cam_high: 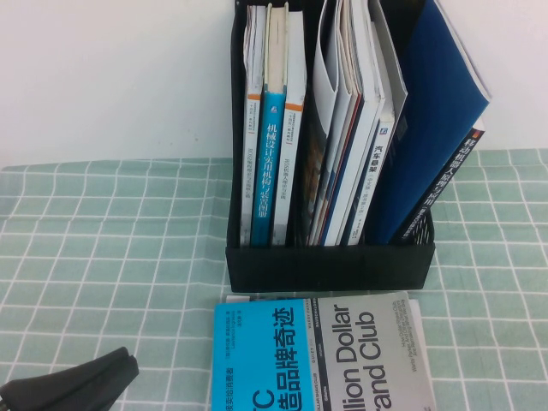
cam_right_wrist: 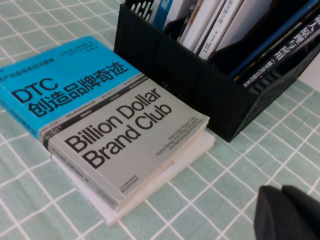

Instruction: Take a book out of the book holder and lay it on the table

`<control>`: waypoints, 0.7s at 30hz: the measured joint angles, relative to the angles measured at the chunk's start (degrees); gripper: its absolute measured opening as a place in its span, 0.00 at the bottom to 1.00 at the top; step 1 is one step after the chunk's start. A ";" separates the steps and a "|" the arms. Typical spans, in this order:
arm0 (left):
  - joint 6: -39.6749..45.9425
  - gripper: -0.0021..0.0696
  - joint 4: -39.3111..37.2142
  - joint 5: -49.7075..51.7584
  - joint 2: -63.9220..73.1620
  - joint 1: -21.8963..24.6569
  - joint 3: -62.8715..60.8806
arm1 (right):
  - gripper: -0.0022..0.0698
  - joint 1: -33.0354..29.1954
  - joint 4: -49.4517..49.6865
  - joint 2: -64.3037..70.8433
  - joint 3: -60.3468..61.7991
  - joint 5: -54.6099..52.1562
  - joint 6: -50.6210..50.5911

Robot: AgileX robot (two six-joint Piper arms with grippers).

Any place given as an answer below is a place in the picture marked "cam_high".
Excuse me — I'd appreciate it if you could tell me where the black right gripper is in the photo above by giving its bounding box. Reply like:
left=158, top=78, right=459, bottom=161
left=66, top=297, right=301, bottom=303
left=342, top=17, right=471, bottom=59
left=0, top=347, right=140, bottom=411

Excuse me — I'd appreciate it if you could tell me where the cyan and grey brand book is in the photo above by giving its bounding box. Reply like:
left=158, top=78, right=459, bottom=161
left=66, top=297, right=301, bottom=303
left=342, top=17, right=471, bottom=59
left=211, top=290, right=432, bottom=411

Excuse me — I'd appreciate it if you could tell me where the black plastic book holder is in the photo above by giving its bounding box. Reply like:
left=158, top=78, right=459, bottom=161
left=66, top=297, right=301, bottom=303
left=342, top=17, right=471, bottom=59
left=224, top=0, right=438, bottom=295

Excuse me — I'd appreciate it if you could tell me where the thin white orange-band book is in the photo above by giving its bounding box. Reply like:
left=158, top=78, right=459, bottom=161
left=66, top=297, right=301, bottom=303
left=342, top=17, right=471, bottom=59
left=239, top=4, right=266, bottom=247

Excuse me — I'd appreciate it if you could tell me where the blue spine mechanism book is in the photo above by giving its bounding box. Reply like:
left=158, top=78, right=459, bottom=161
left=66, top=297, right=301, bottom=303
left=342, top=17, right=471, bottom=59
left=250, top=2, right=289, bottom=247

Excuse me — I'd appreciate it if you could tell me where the thick white orange-band book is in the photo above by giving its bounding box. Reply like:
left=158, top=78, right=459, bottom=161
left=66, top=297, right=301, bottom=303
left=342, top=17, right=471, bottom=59
left=271, top=10, right=308, bottom=247

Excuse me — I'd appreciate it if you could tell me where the white self-driving book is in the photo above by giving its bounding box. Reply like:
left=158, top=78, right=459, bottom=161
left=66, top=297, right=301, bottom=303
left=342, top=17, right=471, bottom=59
left=224, top=293, right=438, bottom=411

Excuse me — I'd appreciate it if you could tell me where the white car suspension book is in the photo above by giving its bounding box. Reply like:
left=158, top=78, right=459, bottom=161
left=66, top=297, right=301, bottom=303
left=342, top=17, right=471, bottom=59
left=346, top=100, right=397, bottom=246

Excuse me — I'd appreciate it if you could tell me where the black spine mobile robot book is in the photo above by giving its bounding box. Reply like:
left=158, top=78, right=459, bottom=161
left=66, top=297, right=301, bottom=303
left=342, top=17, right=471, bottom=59
left=391, top=117, right=487, bottom=245

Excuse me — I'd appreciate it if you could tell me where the green checked tablecloth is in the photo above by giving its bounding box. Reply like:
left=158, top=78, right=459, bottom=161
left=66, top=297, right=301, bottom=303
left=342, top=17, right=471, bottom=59
left=0, top=148, right=548, bottom=411

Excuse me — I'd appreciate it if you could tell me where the white magazine with red edge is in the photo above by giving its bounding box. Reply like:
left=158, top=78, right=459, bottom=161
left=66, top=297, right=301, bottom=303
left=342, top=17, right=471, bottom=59
left=307, top=0, right=365, bottom=246

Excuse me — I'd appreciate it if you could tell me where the stack of white magazines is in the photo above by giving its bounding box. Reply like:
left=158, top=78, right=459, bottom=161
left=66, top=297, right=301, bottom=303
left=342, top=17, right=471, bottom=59
left=320, top=0, right=386, bottom=247

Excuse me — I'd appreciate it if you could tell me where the dark blue cover booklet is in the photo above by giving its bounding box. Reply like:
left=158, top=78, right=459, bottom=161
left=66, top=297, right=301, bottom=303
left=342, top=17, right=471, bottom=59
left=366, top=0, right=491, bottom=245

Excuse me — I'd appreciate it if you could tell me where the grey thin booklet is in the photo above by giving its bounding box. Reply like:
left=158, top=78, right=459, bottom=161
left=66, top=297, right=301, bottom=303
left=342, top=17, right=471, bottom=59
left=370, top=0, right=408, bottom=142

